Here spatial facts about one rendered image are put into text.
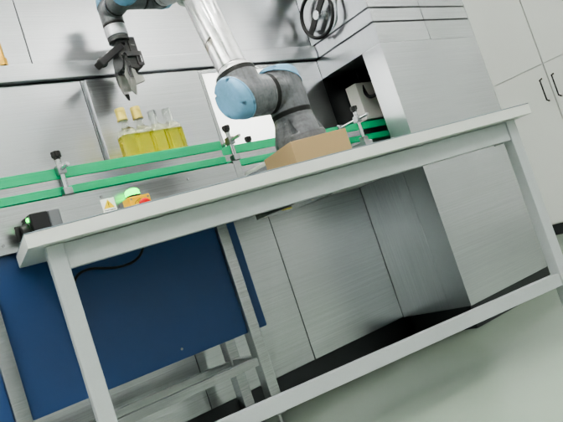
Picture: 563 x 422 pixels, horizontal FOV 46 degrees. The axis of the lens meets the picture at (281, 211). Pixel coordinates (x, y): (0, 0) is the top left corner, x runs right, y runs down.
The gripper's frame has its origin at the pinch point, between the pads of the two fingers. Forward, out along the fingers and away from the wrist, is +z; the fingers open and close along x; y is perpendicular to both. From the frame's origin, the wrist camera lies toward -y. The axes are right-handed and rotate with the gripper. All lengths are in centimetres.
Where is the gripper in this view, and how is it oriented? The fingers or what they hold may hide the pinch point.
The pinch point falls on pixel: (130, 94)
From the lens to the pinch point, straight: 232.9
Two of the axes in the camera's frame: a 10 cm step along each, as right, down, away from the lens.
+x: -5.8, 2.4, 7.8
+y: 7.5, -2.0, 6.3
